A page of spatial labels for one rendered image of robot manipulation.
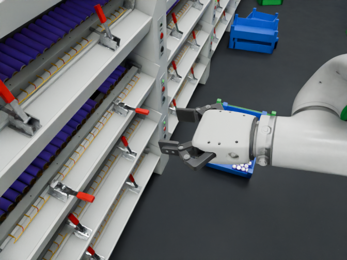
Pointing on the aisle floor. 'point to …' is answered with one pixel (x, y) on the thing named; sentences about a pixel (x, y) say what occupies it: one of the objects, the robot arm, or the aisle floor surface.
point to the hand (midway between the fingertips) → (173, 130)
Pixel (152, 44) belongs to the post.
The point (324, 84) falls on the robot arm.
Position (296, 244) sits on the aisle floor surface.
